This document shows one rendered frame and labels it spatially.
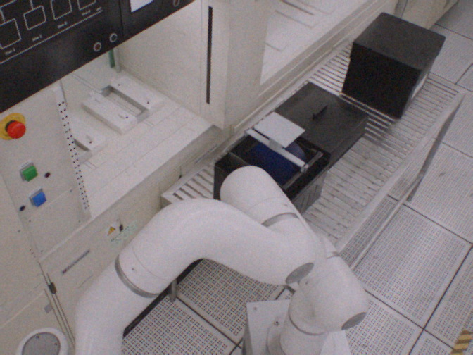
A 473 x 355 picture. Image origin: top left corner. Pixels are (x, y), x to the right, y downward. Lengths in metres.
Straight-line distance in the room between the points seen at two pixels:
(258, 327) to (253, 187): 0.76
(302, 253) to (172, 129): 1.15
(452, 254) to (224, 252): 2.17
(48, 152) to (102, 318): 0.61
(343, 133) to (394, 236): 1.00
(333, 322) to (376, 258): 1.55
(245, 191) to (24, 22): 0.57
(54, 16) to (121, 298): 0.62
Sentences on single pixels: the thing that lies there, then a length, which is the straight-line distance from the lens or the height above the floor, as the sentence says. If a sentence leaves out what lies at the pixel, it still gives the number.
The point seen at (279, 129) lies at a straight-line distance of 1.59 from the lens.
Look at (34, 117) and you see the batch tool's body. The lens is 1.28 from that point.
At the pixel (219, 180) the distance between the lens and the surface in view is 1.71.
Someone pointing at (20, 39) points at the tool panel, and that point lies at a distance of 1.16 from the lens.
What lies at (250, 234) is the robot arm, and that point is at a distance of 0.79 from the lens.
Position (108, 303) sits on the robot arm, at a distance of 0.84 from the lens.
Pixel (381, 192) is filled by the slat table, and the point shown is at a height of 0.76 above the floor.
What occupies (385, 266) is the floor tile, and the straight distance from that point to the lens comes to 2.70.
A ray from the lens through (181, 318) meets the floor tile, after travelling 2.41.
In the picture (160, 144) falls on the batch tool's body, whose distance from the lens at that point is 1.83.
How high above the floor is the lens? 2.17
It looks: 49 degrees down
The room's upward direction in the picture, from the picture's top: 6 degrees clockwise
